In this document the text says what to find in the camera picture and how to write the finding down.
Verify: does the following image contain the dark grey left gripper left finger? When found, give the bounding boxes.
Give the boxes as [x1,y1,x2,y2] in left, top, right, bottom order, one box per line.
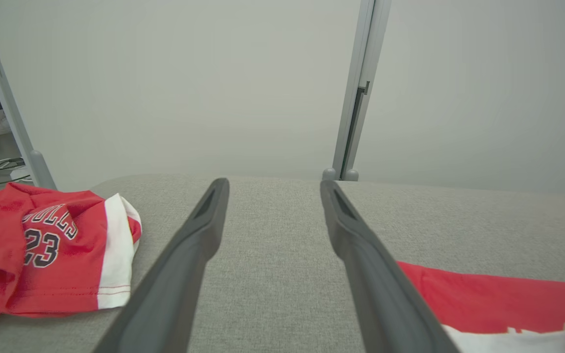
[93,177,231,353]

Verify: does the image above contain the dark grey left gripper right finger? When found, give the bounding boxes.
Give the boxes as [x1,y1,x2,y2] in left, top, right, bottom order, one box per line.
[319,179,461,353]

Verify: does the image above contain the red shorts with white stripe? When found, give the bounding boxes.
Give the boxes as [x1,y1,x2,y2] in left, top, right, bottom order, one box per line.
[0,182,142,327]

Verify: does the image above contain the red and white jersey shirt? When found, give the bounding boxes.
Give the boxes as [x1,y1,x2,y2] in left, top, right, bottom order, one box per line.
[398,261,565,353]

